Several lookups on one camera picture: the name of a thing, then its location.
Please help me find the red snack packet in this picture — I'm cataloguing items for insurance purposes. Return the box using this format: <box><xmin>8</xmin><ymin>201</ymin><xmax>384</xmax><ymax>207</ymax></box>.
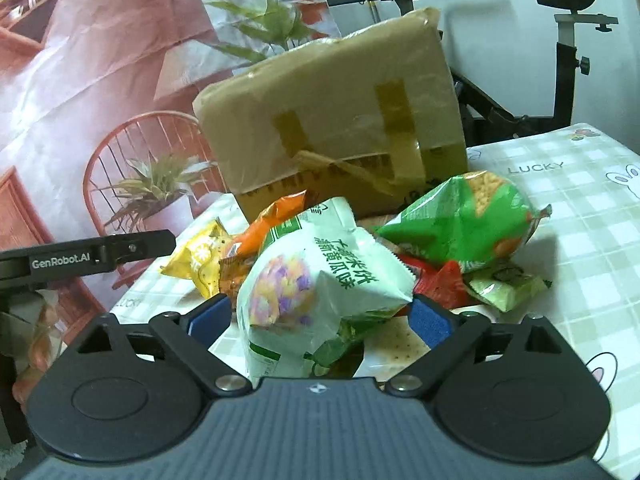
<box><xmin>398</xmin><ymin>255</ymin><xmax>474</xmax><ymax>310</ymax></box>

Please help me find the cracker packet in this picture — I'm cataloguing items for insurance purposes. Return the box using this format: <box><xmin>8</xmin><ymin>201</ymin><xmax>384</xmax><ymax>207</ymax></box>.
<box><xmin>354</xmin><ymin>316</ymin><xmax>430</xmax><ymax>382</ymax></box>

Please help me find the small light green packet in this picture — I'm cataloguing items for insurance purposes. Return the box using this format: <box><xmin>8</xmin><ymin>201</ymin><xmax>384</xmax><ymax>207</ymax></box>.
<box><xmin>463</xmin><ymin>262</ymin><xmax>552</xmax><ymax>313</ymax></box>

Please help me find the yellow snack bag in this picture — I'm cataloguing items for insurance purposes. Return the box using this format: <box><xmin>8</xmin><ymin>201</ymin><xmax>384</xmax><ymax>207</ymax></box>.
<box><xmin>160</xmin><ymin>219</ymin><xmax>232</xmax><ymax>299</ymax></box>

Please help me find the orange snack bag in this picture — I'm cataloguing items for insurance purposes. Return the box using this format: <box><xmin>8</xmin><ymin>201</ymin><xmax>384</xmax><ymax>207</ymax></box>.
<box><xmin>218</xmin><ymin>188</ymin><xmax>307</xmax><ymax>309</ymax></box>

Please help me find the large green snack bag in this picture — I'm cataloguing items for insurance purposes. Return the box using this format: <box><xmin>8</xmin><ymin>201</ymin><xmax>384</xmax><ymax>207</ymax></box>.
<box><xmin>376</xmin><ymin>170</ymin><xmax>552</xmax><ymax>273</ymax></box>

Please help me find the white green cucumber chips bag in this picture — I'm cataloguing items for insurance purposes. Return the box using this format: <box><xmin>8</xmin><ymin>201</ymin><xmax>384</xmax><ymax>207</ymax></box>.
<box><xmin>236</xmin><ymin>197</ymin><xmax>416</xmax><ymax>382</ymax></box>

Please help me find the checkered bunny tablecloth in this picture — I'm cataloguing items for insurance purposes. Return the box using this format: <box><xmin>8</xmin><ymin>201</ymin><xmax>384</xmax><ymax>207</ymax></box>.
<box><xmin>109</xmin><ymin>121</ymin><xmax>640</xmax><ymax>480</ymax></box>

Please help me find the printed room backdrop cloth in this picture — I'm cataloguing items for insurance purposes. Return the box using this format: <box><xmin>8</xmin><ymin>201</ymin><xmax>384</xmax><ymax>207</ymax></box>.
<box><xmin>0</xmin><ymin>0</ymin><xmax>346</xmax><ymax>331</ymax></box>

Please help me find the cardboard box with plastic liner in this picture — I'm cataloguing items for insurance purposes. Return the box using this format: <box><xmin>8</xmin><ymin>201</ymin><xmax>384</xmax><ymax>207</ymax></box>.
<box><xmin>193</xmin><ymin>8</ymin><xmax>468</xmax><ymax>220</ymax></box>

